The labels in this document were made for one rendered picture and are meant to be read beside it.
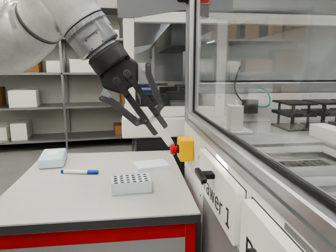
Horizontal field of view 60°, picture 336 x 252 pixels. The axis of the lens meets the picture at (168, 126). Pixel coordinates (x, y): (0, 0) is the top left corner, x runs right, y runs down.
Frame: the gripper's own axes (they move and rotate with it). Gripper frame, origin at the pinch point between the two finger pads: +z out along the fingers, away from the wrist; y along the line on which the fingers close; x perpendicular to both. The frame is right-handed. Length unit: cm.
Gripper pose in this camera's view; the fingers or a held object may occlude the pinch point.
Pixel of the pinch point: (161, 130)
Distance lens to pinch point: 62.3
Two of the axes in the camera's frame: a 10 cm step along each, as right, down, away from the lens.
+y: 8.1, -5.8, -0.1
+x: -1.2, -1.9, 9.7
